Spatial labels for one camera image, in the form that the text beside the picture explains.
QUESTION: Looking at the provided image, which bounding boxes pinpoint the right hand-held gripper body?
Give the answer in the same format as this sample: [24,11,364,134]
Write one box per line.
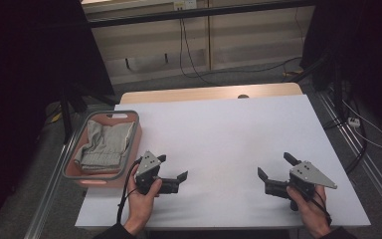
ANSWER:
[264,160,338,212]

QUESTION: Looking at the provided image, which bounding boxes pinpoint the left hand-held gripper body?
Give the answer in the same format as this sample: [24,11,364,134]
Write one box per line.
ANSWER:
[134,150,181,196]

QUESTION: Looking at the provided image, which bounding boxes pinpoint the grey pants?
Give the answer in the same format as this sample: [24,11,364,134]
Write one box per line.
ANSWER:
[73,119,136,174]

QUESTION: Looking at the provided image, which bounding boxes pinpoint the pink basket with grey rim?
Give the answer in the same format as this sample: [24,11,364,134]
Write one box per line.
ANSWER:
[62,110,143,190]

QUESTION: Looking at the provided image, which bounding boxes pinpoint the person's right hand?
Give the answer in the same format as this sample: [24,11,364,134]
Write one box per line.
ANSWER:
[286,184,333,239]

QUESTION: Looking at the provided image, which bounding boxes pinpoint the person's left hand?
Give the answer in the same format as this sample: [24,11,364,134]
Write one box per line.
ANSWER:
[122,164,164,235]

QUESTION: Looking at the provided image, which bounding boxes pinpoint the white table cover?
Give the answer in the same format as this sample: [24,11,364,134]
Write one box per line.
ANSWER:
[75,94,372,230]

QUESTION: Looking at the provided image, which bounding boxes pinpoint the black stand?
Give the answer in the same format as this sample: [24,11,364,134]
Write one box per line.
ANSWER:
[283,49,369,175]
[58,81,121,145]

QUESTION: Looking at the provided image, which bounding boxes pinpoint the black curtain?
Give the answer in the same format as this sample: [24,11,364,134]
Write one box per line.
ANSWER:
[0,0,115,233]
[298,0,382,140]

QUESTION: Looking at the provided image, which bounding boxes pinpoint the black horizontal bar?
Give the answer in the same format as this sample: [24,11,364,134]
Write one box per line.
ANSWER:
[87,0,316,29]

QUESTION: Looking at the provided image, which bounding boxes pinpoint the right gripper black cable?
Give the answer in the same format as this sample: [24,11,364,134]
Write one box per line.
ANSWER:
[311,188,333,227]

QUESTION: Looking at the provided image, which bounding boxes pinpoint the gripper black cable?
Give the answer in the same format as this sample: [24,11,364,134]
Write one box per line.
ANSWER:
[311,188,333,227]
[115,157,143,225]

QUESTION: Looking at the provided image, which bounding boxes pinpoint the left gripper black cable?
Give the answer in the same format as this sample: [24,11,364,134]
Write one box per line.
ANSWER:
[115,157,143,225]

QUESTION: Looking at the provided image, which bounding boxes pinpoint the aluminium rail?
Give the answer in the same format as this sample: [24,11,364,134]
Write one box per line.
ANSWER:
[315,89,382,228]
[22,128,83,239]

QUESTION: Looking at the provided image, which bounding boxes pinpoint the white cable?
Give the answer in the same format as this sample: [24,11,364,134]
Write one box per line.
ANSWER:
[340,99,382,149]

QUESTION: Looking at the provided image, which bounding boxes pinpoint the white wall socket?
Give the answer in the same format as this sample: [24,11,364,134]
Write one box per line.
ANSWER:
[173,0,198,11]

